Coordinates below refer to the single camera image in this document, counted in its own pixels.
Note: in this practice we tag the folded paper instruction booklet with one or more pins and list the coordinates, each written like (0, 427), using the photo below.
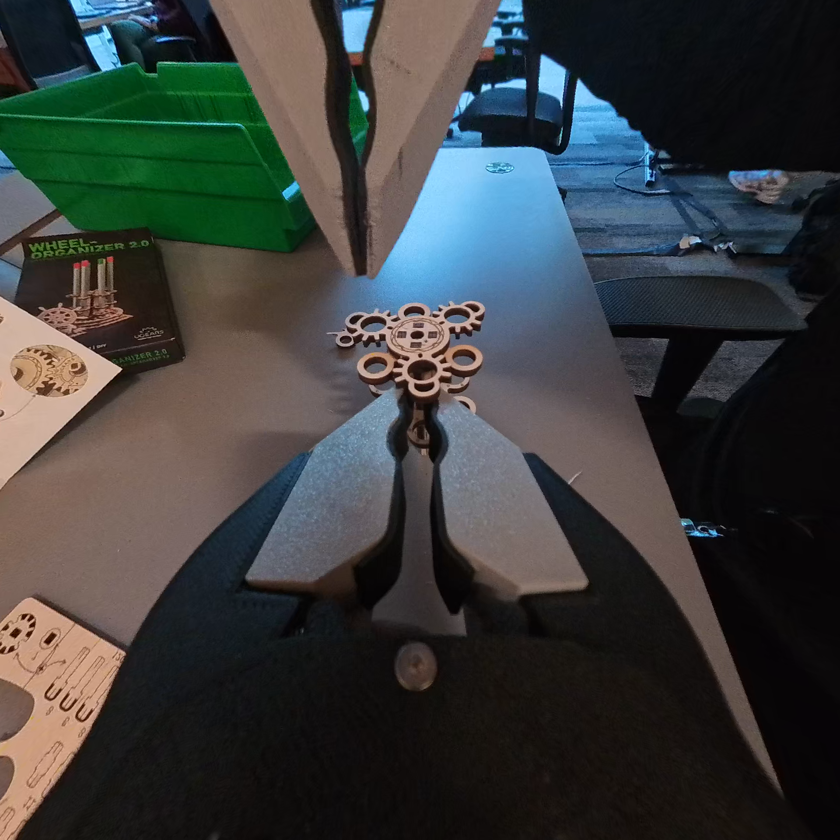
(39, 407)

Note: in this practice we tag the large green plastic bin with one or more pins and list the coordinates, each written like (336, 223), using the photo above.
(131, 170)

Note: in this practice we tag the laser-cut wooden parts sheet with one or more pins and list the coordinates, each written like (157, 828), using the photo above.
(79, 669)

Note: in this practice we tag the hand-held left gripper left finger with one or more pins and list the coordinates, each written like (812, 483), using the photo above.
(321, 518)

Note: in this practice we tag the black model kit box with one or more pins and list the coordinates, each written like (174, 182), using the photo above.
(98, 295)

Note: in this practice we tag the black mesh office chair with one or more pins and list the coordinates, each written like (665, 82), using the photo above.
(695, 305)

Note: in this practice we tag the round desk grommet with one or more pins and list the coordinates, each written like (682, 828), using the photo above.
(499, 168)

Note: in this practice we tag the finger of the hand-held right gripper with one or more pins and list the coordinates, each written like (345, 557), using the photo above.
(282, 79)
(426, 79)

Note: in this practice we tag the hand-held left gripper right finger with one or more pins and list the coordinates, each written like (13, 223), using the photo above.
(512, 518)

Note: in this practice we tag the wooden gear model assembly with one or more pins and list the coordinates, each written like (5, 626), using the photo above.
(436, 344)

